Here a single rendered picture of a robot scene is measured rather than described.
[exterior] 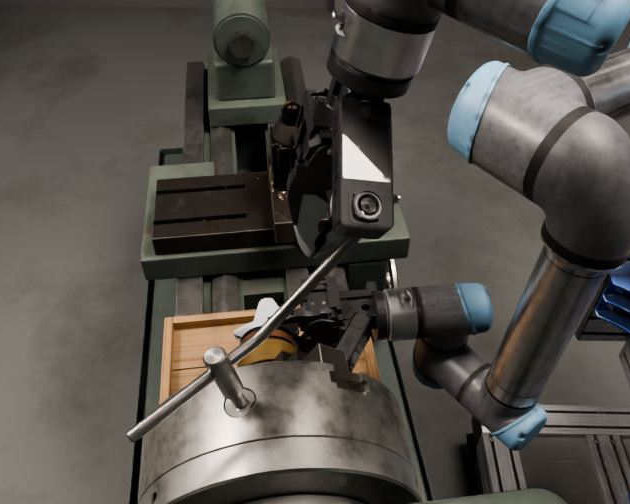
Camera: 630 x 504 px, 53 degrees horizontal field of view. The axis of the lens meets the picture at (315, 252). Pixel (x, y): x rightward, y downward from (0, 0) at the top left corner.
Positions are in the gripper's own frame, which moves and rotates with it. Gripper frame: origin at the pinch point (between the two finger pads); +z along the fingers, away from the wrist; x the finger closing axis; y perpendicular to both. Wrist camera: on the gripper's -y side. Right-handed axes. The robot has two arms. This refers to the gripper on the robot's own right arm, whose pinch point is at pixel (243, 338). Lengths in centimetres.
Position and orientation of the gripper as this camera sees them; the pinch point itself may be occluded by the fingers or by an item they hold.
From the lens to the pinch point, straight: 89.0
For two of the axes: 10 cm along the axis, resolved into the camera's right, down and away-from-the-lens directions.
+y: -1.0, -7.1, 7.0
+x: 0.0, -7.0, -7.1
